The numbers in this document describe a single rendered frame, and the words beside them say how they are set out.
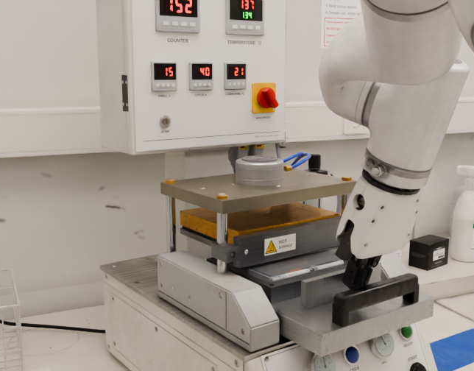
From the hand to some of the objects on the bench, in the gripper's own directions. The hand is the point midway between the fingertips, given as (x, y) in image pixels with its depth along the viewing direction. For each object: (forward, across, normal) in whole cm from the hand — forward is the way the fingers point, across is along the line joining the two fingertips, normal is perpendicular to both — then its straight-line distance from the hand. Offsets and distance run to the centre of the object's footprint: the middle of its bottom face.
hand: (357, 275), depth 85 cm
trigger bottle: (+32, -81, -26) cm, 91 cm away
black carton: (+33, -68, -29) cm, 81 cm away
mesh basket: (+46, +42, -51) cm, 81 cm away
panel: (+22, 0, +14) cm, 26 cm away
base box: (+32, -2, -11) cm, 34 cm away
